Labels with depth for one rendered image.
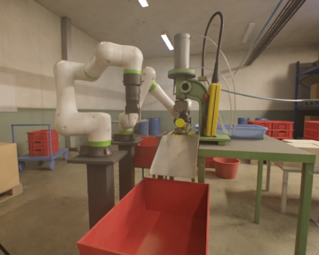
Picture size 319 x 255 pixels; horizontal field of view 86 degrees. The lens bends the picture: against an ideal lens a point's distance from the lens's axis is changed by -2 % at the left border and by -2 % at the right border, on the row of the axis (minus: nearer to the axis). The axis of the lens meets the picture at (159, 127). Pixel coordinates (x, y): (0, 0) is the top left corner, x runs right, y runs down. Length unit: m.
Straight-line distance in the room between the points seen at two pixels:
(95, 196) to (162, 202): 0.40
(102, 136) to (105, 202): 0.38
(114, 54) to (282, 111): 9.61
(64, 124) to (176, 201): 0.77
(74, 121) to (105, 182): 0.37
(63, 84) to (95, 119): 0.29
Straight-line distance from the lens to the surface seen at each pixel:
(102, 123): 1.01
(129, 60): 0.91
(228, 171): 3.35
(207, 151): 1.08
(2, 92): 5.43
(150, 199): 1.20
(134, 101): 0.90
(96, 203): 1.15
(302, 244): 1.38
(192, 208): 1.16
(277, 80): 10.16
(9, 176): 3.16
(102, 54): 0.88
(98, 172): 1.07
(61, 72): 1.23
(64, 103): 1.07
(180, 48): 1.40
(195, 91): 1.36
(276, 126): 4.49
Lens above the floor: 1.17
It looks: 5 degrees down
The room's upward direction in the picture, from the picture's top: straight up
